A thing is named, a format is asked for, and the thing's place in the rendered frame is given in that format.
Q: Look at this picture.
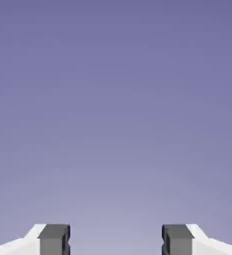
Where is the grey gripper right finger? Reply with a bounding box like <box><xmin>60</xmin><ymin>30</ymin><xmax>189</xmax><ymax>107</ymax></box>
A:
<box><xmin>161</xmin><ymin>223</ymin><xmax>232</xmax><ymax>255</ymax></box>

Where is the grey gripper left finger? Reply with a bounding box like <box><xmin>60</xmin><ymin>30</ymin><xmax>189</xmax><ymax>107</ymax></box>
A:
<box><xmin>0</xmin><ymin>223</ymin><xmax>71</xmax><ymax>255</ymax></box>

